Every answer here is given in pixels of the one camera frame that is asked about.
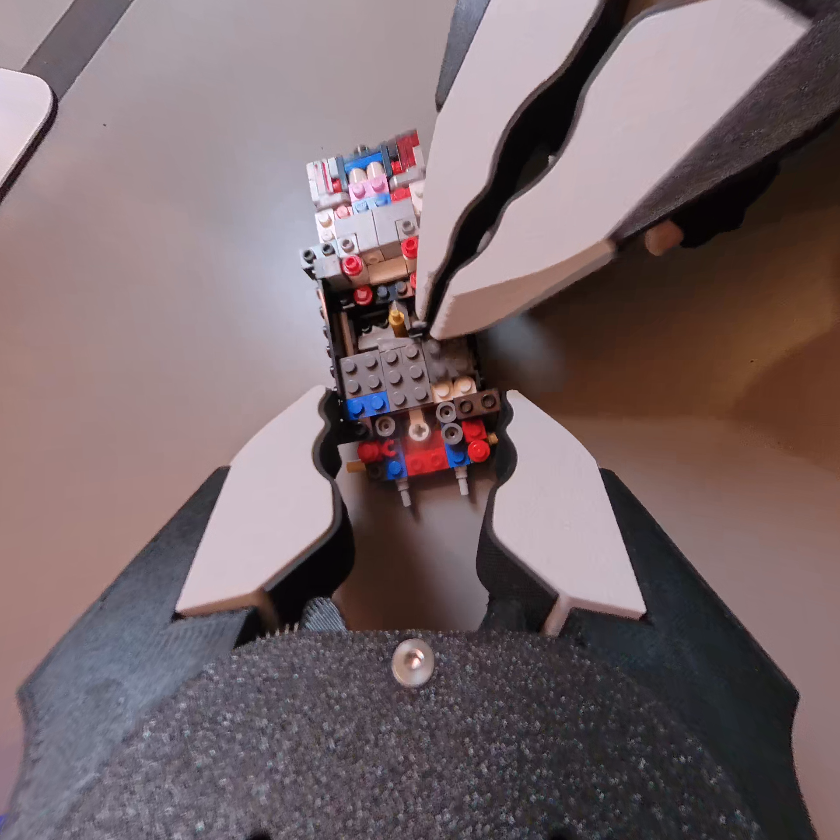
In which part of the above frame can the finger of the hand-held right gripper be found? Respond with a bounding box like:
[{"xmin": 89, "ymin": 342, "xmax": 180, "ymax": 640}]
[
  {"xmin": 414, "ymin": 0, "xmax": 609, "ymax": 325},
  {"xmin": 428, "ymin": 0, "xmax": 817, "ymax": 340}
]

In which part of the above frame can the person's right hand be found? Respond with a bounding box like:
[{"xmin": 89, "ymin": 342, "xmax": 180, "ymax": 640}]
[{"xmin": 644, "ymin": 220, "xmax": 686, "ymax": 258}]

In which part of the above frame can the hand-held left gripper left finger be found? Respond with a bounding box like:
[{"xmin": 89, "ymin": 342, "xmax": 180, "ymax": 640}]
[{"xmin": 176, "ymin": 385, "xmax": 355, "ymax": 631}]

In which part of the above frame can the partly built lego car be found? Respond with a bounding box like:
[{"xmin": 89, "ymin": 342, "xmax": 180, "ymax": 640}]
[{"xmin": 300, "ymin": 129, "xmax": 508, "ymax": 513}]

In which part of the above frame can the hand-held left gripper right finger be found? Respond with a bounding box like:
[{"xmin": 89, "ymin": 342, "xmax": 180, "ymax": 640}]
[{"xmin": 476, "ymin": 389, "xmax": 648, "ymax": 636}]

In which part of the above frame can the white book stand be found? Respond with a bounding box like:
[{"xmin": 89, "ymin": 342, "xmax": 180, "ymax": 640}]
[{"xmin": 0, "ymin": 69, "xmax": 57, "ymax": 195}]

